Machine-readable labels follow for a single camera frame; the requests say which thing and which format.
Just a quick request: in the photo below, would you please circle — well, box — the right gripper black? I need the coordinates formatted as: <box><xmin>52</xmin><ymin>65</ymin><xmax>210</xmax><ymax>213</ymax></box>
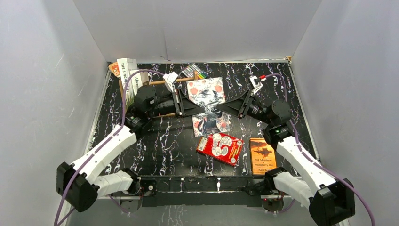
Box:
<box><xmin>216</xmin><ymin>89</ymin><xmax>274</xmax><ymax>126</ymax></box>

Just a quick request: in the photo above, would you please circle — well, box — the floral patterned book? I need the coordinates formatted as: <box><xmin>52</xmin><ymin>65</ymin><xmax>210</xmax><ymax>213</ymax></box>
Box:
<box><xmin>186</xmin><ymin>77</ymin><xmax>231</xmax><ymax>137</ymax></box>

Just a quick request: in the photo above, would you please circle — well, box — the wooden book rack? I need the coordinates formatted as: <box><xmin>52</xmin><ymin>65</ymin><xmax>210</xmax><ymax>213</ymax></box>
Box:
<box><xmin>122</xmin><ymin>69</ymin><xmax>197</xmax><ymax>121</ymax></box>

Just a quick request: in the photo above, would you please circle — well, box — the red book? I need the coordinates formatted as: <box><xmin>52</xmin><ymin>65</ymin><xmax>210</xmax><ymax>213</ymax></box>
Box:
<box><xmin>196</xmin><ymin>133</ymin><xmax>244</xmax><ymax>167</ymax></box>

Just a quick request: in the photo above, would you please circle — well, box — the white palm leaf book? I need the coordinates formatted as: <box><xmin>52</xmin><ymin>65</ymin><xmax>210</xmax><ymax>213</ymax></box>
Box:
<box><xmin>117</xmin><ymin>58</ymin><xmax>137</xmax><ymax>88</ymax></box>

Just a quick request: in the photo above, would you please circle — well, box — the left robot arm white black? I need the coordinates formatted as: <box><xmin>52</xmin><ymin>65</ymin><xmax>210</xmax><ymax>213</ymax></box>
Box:
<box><xmin>56</xmin><ymin>85</ymin><xmax>205</xmax><ymax>212</ymax></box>

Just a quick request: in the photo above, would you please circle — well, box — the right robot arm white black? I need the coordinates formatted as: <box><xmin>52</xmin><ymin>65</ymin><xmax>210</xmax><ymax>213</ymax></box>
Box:
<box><xmin>217</xmin><ymin>90</ymin><xmax>356</xmax><ymax>226</ymax></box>

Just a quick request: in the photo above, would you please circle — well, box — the pack of coloured markers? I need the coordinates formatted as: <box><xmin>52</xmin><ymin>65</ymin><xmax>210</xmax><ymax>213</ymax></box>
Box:
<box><xmin>181</xmin><ymin>64</ymin><xmax>208</xmax><ymax>79</ymax></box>

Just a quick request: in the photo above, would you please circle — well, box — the orange Huckleberry Finn book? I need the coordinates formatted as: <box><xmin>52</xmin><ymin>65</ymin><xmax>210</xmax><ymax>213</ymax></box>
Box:
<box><xmin>249</xmin><ymin>138</ymin><xmax>277</xmax><ymax>175</ymax></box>

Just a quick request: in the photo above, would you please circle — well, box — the small orange card box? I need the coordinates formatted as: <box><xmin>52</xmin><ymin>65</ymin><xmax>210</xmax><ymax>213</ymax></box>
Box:
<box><xmin>108</xmin><ymin>62</ymin><xmax>120</xmax><ymax>78</ymax></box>

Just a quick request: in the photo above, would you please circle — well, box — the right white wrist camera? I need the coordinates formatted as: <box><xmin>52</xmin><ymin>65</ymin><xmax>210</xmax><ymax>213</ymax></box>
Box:
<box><xmin>249</xmin><ymin>75</ymin><xmax>263</xmax><ymax>96</ymax></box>

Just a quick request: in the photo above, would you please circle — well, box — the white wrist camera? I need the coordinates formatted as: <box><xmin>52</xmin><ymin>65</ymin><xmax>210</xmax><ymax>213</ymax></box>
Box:
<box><xmin>162</xmin><ymin>72</ymin><xmax>179</xmax><ymax>92</ymax></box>
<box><xmin>249</xmin><ymin>75</ymin><xmax>263</xmax><ymax>96</ymax></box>

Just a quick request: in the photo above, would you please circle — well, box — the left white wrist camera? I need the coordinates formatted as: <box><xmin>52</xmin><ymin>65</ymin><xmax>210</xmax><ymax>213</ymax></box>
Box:
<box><xmin>162</xmin><ymin>72</ymin><xmax>179</xmax><ymax>92</ymax></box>

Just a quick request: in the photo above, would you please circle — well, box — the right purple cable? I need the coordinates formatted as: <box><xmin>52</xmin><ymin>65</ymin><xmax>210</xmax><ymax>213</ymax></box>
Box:
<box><xmin>262</xmin><ymin>73</ymin><xmax>376</xmax><ymax>226</ymax></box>

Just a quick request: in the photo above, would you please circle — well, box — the purple cable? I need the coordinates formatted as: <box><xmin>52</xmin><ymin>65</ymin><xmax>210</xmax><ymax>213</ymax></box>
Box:
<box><xmin>262</xmin><ymin>73</ymin><xmax>376</xmax><ymax>226</ymax></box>
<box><xmin>53</xmin><ymin>69</ymin><xmax>166</xmax><ymax>226</ymax></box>

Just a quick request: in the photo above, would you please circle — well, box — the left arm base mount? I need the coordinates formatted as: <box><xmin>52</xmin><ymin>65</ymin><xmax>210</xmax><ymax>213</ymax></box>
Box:
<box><xmin>109</xmin><ymin>179</ymin><xmax>157</xmax><ymax>216</ymax></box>

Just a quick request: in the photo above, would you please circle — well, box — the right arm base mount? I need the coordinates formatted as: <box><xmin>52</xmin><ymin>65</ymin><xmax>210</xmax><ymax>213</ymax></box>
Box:
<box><xmin>239</xmin><ymin>177</ymin><xmax>295</xmax><ymax>215</ymax></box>

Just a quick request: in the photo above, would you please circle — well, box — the aluminium frame rail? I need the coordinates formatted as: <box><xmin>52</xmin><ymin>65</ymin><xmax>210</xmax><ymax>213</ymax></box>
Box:
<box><xmin>56</xmin><ymin>176</ymin><xmax>350</xmax><ymax>226</ymax></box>

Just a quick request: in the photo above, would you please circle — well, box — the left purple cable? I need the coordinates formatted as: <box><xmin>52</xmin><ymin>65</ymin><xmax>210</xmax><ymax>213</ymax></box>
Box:
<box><xmin>53</xmin><ymin>69</ymin><xmax>166</xmax><ymax>226</ymax></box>

